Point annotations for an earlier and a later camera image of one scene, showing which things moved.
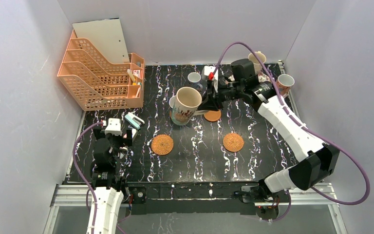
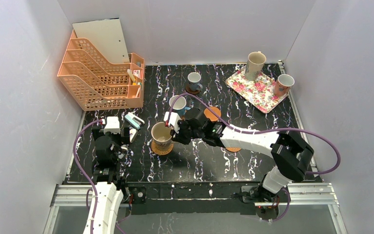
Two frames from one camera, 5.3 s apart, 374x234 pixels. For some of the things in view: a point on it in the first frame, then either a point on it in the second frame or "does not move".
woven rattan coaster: x=162 y=144 does not move
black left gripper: x=119 y=138 does not move
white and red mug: x=284 y=83 does not move
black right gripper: x=215 y=93 -> x=180 y=133
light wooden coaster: x=213 y=115 does not move
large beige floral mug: x=184 y=105 -> x=161 y=135
